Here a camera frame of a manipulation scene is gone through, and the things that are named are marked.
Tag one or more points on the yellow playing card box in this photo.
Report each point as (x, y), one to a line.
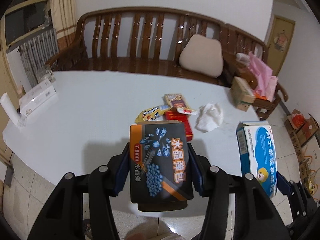
(176, 101)

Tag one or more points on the white long box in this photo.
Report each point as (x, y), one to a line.
(35, 97)

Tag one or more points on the yellow snack wrapper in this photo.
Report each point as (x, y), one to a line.
(152, 113)

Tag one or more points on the wooden armchair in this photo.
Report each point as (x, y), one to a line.
(234, 40)

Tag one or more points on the grey radiator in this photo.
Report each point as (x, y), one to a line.
(36, 51)

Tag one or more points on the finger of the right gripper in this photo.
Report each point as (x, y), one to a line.
(304, 209)

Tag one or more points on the stacked cardboard boxes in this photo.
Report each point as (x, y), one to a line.
(303, 131)

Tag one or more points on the wooden bench sofa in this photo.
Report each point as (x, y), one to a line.
(149, 40)

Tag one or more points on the blue white medicine box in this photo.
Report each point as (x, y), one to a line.
(258, 154)

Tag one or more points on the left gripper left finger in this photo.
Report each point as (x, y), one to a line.
(62, 215)

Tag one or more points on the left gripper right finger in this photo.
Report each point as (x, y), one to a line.
(256, 216)

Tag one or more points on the brown cardboard box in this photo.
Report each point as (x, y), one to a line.
(242, 94)

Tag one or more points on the white tissue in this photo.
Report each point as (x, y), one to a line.
(210, 117)

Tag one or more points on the beige cushion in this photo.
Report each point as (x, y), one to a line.
(202, 55)

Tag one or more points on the white paper roll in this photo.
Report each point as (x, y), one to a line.
(11, 112)

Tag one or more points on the black crystal bullet box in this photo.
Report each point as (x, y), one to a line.
(159, 172)

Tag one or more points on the pink plastic bag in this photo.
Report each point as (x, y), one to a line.
(266, 87)

